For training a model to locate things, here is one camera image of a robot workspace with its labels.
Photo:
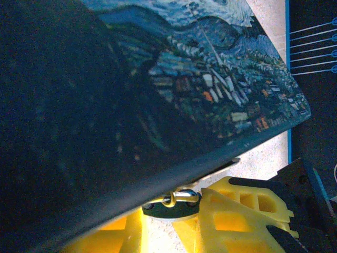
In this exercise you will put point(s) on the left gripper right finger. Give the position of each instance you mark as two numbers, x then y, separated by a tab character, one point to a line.
237	218

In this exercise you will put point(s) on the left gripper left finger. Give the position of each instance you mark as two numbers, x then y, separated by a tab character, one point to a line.
131	233

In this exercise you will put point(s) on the starry night painted tin box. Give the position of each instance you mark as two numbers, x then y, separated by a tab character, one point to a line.
105	105

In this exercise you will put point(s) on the blue table edge strip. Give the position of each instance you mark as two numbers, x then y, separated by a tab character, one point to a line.
288	39

